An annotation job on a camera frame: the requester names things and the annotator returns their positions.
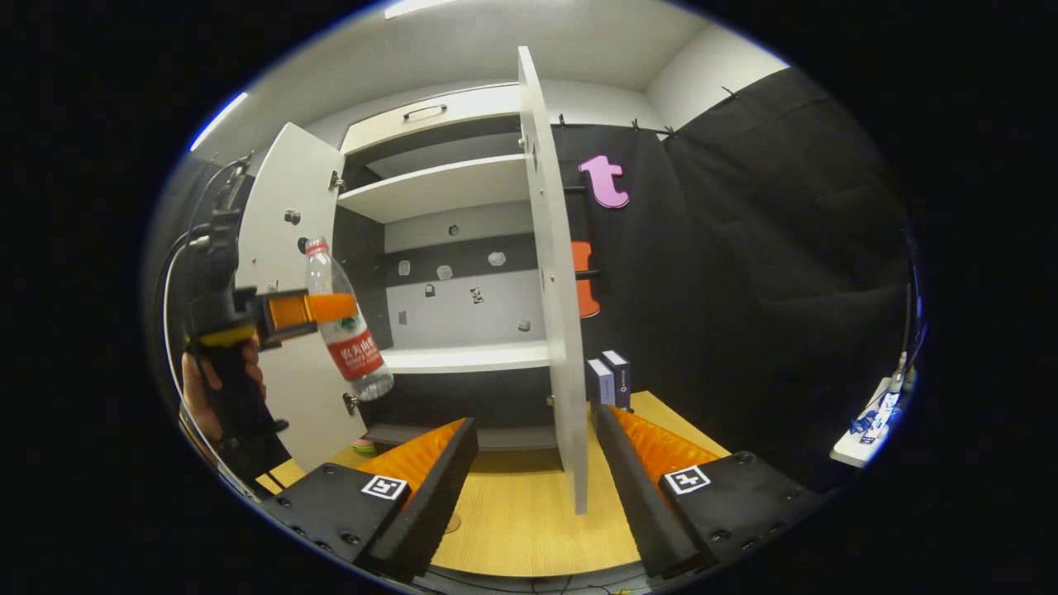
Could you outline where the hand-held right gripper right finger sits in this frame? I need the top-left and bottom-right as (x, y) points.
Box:
(591, 403), (823, 579)

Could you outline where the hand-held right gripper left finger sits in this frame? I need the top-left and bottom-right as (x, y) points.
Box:
(255, 417), (480, 583)

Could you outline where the clear plastic bottle red label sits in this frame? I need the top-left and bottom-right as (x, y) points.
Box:
(303, 238), (396, 403)

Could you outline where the white cabinet door camera sticker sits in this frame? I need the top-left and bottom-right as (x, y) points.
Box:
(236, 122), (374, 474)

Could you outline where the white cabinet door cat sticker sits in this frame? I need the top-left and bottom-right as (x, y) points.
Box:
(516, 45), (590, 516)

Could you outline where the dark box with white top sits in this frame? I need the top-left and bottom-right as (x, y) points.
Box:
(602, 350), (634, 411)

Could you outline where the white cabinet with shelves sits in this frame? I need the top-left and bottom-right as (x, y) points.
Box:
(331, 83), (581, 453)

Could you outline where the long ceiling light panel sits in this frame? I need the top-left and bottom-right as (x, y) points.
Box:
(383, 0), (460, 20)
(188, 91), (250, 153)

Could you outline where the white side table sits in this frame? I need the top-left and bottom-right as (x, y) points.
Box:
(829, 354), (920, 469)

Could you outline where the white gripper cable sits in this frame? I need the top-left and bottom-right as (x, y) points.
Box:
(160, 231), (259, 502)

